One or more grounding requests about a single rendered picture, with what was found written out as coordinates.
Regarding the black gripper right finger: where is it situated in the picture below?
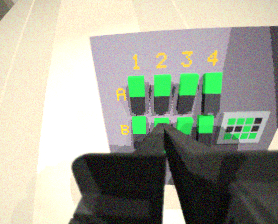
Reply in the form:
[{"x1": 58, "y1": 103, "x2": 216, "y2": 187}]
[{"x1": 162, "y1": 123, "x2": 278, "y2": 224}]

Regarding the grey switch panel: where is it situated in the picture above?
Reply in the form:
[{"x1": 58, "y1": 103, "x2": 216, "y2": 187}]
[{"x1": 89, "y1": 25, "x2": 278, "y2": 153}]

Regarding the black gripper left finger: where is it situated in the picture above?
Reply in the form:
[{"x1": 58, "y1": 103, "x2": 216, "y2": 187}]
[{"x1": 71, "y1": 123, "x2": 167, "y2": 224}]

